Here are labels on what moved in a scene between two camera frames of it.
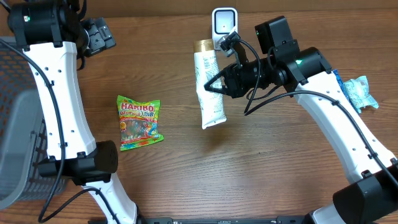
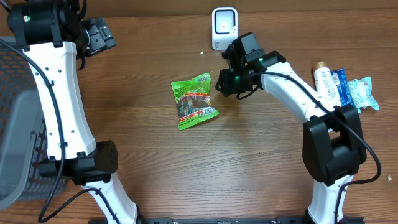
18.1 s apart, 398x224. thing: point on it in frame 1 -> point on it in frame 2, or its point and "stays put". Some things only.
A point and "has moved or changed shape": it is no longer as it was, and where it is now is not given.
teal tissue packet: (357, 89) stays put
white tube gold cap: (212, 105) has moved or changed shape
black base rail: (245, 220) stays put
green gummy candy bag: (138, 122) -> (193, 98)
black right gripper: (232, 84) stays put
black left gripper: (102, 37) stays put
